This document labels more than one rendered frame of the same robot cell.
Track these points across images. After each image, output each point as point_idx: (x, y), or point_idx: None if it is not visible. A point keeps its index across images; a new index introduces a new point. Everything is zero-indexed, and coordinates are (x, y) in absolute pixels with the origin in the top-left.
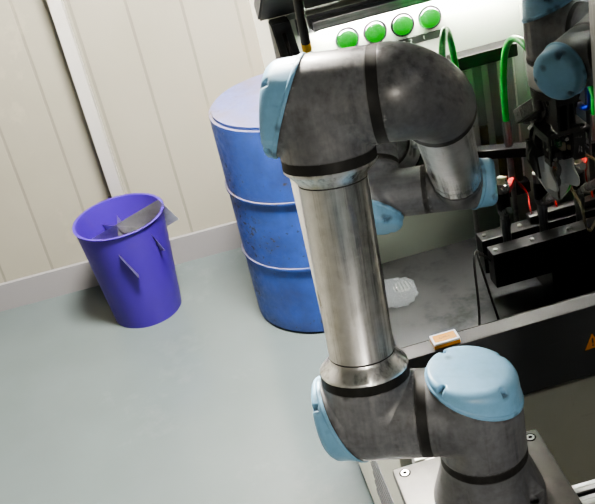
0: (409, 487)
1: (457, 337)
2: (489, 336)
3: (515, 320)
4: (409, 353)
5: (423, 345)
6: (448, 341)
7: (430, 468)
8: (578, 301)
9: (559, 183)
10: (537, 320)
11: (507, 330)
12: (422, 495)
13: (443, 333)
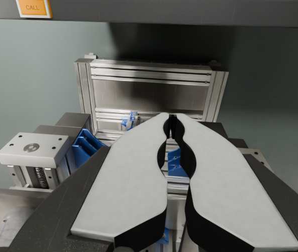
0: None
1: (46, 16)
2: (84, 21)
3: (118, 7)
4: None
5: (11, 0)
6: (36, 17)
7: (2, 200)
8: (196, 8)
9: (179, 140)
10: (140, 21)
11: (105, 21)
12: None
13: (31, 0)
